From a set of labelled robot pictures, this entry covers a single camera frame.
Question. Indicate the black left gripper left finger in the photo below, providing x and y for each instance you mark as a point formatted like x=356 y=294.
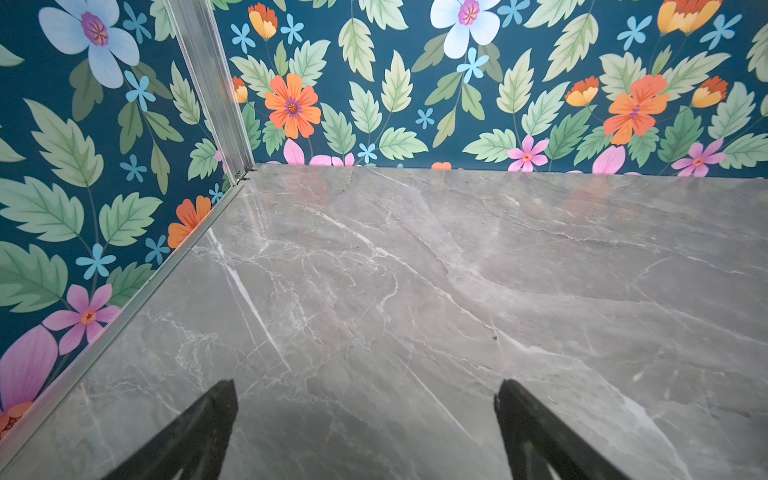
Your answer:
x=193 y=445

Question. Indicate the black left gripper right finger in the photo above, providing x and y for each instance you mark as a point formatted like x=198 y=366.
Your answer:
x=539 y=445

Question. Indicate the aluminium corner frame post left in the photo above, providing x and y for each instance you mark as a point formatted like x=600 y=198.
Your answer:
x=200 y=43

